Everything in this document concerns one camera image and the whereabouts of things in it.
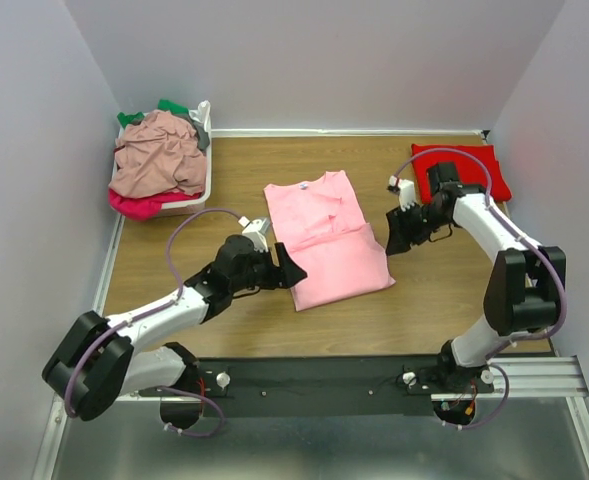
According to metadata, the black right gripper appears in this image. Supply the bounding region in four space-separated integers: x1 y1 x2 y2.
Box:
383 201 449 256

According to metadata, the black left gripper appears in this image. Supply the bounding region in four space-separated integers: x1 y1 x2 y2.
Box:
230 243 308 294

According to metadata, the light pink t shirt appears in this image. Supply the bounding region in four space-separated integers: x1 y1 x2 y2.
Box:
264 170 395 312

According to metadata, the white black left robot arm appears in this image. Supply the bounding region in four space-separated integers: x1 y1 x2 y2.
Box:
42 234 307 421

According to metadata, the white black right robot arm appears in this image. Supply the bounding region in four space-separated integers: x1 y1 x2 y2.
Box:
386 162 567 394

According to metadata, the folded red t shirt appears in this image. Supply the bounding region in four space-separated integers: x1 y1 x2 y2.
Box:
411 144 512 203

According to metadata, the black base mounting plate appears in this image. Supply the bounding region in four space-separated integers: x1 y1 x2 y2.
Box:
143 355 494 426

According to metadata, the magenta t shirt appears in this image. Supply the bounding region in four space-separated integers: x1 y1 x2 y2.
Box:
108 189 189 221

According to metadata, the grey t shirt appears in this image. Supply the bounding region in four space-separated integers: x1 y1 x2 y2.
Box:
188 115 210 152

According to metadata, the dusty pink t shirt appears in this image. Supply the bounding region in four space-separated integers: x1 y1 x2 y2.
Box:
109 110 208 199

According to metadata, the green t shirt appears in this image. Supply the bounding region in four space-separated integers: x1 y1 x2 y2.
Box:
117 99 190 129

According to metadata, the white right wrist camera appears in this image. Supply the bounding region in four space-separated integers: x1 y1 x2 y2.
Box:
387 175 418 211

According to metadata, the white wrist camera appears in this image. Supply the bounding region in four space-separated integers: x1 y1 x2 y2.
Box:
238 216 271 252
387 175 418 211

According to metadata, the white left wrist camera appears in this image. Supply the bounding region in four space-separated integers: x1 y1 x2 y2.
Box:
238 216 271 252

